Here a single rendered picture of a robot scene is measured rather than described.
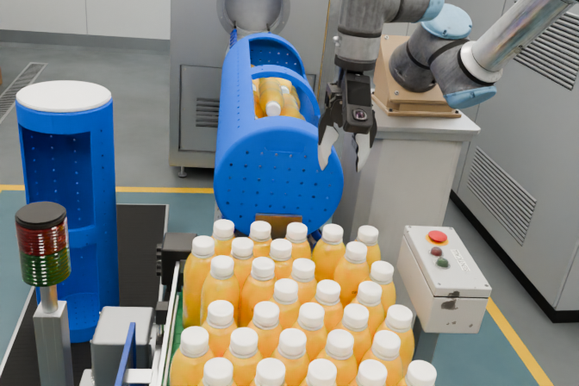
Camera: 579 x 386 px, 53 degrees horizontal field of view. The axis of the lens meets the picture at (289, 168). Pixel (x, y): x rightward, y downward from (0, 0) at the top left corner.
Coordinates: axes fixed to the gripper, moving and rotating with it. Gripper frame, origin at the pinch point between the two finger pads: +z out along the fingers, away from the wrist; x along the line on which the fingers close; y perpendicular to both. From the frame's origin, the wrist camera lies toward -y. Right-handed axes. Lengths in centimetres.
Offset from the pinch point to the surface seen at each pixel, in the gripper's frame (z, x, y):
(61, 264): 3, 43, -28
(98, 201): 52, 61, 74
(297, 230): 13.2, 6.9, -1.5
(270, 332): 16.0, 13.2, -26.7
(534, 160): 60, -127, 147
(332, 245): 15.9, 0.0, -2.2
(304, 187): 12.7, 3.8, 15.7
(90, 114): 21, 62, 73
